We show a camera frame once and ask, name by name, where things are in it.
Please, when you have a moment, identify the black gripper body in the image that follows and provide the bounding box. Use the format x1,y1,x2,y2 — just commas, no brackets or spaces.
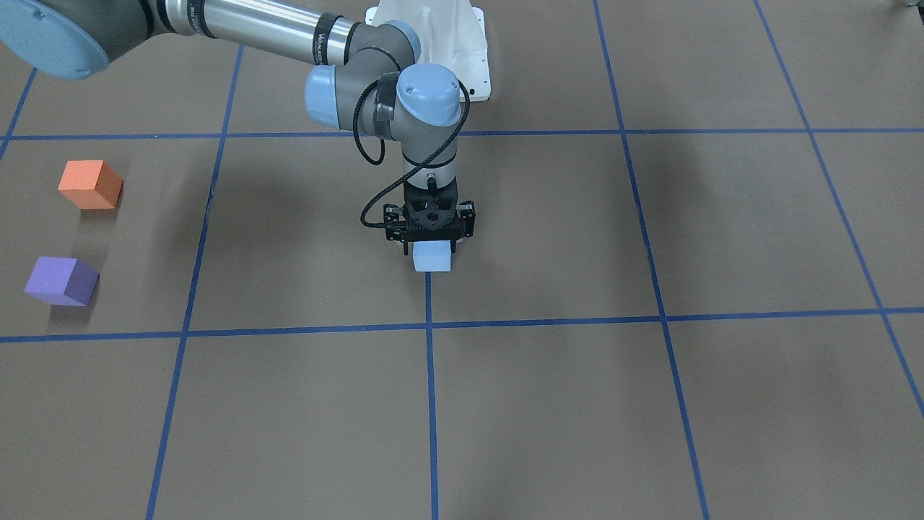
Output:
383,180,476,243

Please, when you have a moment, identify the light blue foam block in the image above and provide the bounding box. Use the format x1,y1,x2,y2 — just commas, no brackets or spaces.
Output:
412,240,453,273

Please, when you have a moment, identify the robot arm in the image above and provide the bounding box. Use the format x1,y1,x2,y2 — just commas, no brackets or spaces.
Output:
2,1,476,256

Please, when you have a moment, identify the orange foam block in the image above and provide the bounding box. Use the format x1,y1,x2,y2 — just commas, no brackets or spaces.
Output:
57,160,124,210

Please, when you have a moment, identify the purple foam block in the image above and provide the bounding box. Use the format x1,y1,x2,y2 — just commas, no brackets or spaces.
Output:
24,256,100,307

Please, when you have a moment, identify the white camera mast base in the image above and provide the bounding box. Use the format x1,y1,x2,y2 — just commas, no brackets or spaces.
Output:
365,1,492,103

